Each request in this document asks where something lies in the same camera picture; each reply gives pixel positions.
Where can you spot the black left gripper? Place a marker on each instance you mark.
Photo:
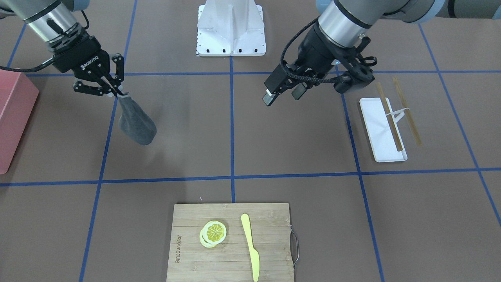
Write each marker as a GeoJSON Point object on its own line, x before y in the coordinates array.
{"type": "Point", "coordinates": [314, 47]}

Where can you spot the wooden stick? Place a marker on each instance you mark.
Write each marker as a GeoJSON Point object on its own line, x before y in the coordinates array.
{"type": "Point", "coordinates": [389, 117]}
{"type": "Point", "coordinates": [407, 112]}

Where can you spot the pink plastic bin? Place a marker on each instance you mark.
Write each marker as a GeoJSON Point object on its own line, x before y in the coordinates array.
{"type": "Point", "coordinates": [18, 95]}

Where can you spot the yellow lemon slices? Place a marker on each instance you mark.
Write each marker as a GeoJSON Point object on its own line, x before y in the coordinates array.
{"type": "Point", "coordinates": [212, 234]}

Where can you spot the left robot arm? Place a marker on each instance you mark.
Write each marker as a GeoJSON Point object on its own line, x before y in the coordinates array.
{"type": "Point", "coordinates": [329, 48]}

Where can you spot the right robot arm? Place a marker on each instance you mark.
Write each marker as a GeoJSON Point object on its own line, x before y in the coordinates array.
{"type": "Point", "coordinates": [53, 21]}

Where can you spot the dark grey cloth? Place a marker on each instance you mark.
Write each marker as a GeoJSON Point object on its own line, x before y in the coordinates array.
{"type": "Point", "coordinates": [134, 122]}

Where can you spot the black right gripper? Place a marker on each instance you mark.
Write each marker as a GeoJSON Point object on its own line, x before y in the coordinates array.
{"type": "Point", "coordinates": [80, 56]}

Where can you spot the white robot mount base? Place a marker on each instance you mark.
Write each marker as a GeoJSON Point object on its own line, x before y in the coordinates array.
{"type": "Point", "coordinates": [230, 28]}

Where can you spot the white rack crossbar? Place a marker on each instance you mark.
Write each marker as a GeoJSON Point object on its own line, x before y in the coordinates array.
{"type": "Point", "coordinates": [398, 114]}

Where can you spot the yellow plastic knife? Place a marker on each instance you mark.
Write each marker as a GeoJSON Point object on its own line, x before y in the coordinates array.
{"type": "Point", "coordinates": [253, 253]}

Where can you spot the white rectangular tray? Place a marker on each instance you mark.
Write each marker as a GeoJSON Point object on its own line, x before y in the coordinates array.
{"type": "Point", "coordinates": [380, 138]}

